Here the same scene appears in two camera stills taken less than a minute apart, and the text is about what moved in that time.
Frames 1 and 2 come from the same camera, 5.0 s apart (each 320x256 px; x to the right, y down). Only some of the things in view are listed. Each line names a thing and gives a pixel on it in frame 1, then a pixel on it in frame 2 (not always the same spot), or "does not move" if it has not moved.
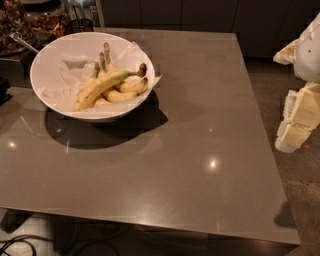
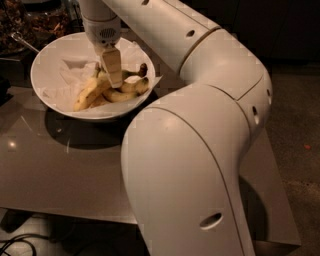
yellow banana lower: [115, 96] does not move
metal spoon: [18, 37] does not move
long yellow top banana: [103, 81] does not move
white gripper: [308, 55] to [102, 34]
